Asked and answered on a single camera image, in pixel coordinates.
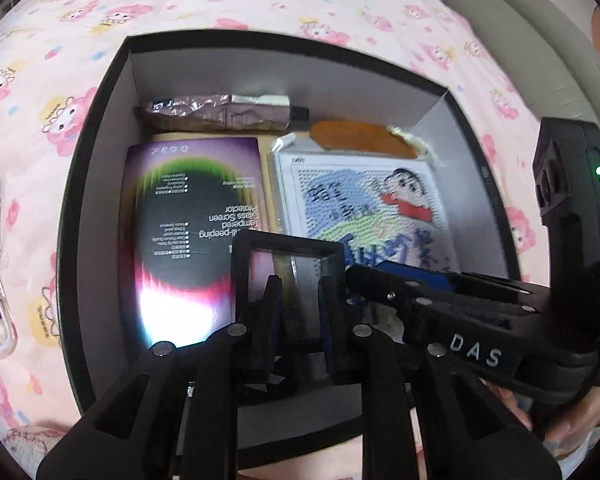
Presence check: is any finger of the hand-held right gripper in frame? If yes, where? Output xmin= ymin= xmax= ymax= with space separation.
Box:
xmin=380 ymin=260 xmax=552 ymax=306
xmin=345 ymin=265 xmax=423 ymax=322

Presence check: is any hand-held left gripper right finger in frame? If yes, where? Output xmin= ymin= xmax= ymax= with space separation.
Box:
xmin=317 ymin=277 xmax=564 ymax=480

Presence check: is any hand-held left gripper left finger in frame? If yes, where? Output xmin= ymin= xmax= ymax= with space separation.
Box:
xmin=36 ymin=275 xmax=286 ymax=480

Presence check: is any black frame display case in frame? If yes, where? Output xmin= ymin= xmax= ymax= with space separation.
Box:
xmin=229 ymin=231 xmax=350 ymax=396

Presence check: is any cartoon bead art package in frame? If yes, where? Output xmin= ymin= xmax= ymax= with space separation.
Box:
xmin=270 ymin=132 xmax=456 ymax=281

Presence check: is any rainbow screen protector box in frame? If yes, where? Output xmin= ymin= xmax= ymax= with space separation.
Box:
xmin=119 ymin=137 xmax=276 ymax=351

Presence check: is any brown leather keychain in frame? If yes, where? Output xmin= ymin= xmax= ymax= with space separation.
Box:
xmin=309 ymin=120 xmax=438 ymax=167

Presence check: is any black cardboard box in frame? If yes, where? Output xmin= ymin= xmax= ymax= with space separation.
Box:
xmin=55 ymin=34 xmax=523 ymax=453

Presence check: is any brown foil packet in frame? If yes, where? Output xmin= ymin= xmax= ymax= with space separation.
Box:
xmin=134 ymin=93 xmax=310 ymax=132

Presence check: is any person's right hand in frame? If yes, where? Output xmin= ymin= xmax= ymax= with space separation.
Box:
xmin=485 ymin=380 xmax=600 ymax=459

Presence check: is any grey sofa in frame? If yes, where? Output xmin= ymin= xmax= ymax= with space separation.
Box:
xmin=437 ymin=0 xmax=600 ymax=126

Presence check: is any pink printed blanket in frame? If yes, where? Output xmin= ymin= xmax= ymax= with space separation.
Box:
xmin=0 ymin=0 xmax=561 ymax=480

